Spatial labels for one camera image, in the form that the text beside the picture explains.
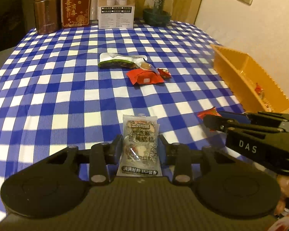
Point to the black monitor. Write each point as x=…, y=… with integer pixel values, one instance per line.
x=7, y=16

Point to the green white snack packet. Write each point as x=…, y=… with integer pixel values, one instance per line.
x=110, y=61

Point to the red yellow snack packet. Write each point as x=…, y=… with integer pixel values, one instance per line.
x=259, y=89

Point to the red white cloth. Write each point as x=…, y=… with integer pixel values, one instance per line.
x=284, y=222

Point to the grey translucent snack packet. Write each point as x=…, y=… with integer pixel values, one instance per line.
x=139, y=134

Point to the small clear nut packet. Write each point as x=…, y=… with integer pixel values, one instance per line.
x=145, y=66

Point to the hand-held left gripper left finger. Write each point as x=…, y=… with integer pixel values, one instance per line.
x=116, y=147

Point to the orange plastic tray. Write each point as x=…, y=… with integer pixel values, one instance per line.
x=233, y=69

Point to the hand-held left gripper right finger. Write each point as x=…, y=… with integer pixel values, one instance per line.
x=160, y=149

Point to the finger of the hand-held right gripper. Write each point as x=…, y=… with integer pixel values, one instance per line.
x=216, y=122
x=233, y=117

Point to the red gold printed box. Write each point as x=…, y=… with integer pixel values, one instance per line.
x=75, y=8

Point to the glass jar with green base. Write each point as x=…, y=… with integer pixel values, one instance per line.
x=157, y=9

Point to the blue white checked tablecloth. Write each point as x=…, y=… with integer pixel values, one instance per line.
x=50, y=89

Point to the brown tin canister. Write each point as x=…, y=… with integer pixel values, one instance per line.
x=48, y=12

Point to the small shiny red packet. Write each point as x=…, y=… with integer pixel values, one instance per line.
x=207, y=112

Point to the large red packet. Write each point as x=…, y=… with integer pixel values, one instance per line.
x=144, y=78

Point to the white cardboard box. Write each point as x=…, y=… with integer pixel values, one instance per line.
x=116, y=4

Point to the small red candy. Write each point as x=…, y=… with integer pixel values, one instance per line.
x=165, y=73

